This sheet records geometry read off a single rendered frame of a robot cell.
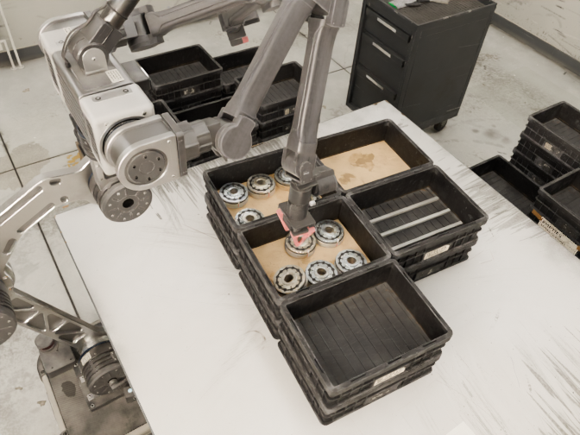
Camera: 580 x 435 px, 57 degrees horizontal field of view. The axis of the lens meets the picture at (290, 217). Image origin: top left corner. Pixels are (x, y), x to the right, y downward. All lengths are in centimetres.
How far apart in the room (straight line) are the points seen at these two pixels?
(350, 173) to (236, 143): 95
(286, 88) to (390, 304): 171
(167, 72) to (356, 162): 147
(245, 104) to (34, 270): 196
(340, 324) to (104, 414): 99
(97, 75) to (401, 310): 108
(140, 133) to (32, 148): 253
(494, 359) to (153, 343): 107
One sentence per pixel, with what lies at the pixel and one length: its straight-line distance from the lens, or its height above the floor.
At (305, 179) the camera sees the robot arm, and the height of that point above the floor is 130.
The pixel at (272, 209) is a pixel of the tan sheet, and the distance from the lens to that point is 190.
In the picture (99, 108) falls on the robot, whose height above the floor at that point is 153.
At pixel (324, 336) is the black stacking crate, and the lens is 161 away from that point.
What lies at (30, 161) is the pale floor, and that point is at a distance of 355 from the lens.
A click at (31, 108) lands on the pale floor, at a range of 398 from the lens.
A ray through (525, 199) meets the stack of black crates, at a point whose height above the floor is 27.
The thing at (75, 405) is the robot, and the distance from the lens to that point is 223.
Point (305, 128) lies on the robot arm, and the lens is 130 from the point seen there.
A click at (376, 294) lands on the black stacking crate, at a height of 83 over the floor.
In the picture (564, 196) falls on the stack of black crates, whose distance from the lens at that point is 286.
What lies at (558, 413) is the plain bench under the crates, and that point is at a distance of 186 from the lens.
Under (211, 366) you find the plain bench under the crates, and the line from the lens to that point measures 169.
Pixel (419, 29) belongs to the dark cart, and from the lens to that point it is 302.
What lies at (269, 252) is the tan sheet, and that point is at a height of 83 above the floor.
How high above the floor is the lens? 220
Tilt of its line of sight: 47 degrees down
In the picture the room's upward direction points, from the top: 5 degrees clockwise
